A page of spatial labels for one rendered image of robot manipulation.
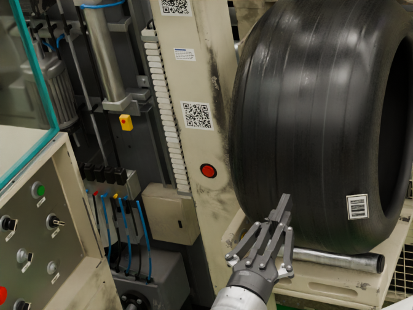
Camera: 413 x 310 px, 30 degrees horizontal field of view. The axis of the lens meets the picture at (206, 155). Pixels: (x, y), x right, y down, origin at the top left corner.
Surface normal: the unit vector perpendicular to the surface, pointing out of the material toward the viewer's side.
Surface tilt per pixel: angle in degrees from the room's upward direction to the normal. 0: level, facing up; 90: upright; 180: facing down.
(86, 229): 90
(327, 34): 20
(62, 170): 90
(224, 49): 90
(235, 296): 9
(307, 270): 0
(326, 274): 0
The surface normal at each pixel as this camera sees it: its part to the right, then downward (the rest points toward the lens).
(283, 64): -0.37, -0.35
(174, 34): -0.41, 0.56
